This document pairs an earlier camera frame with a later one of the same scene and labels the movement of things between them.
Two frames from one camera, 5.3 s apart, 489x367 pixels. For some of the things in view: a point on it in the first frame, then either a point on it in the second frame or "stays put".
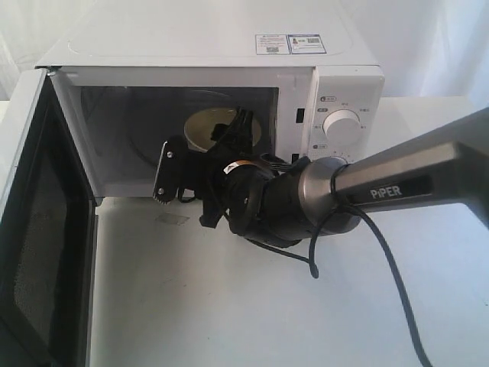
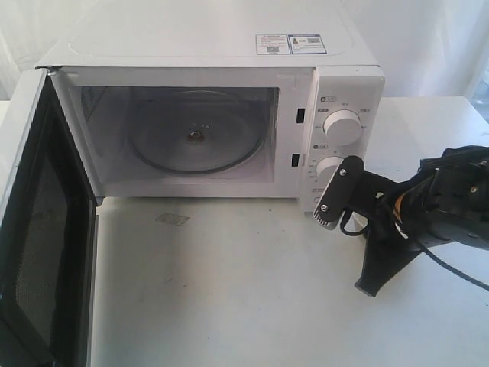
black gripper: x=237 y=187 → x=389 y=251
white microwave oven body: x=300 y=88 stays put
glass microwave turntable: x=155 y=120 stays put
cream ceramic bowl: x=199 y=127 → x=356 y=222
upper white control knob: x=341 y=127 stays put
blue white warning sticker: x=289 y=43 stays put
